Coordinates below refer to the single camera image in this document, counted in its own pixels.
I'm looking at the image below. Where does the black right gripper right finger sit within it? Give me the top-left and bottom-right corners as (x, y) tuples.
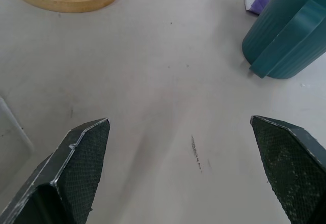
(250, 115), (326, 224)

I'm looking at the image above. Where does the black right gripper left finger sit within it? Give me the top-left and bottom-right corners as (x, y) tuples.
(0, 118), (111, 224)

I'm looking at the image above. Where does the teal ribbed plastic pitcher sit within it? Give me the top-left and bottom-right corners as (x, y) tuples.
(241, 0), (326, 80)

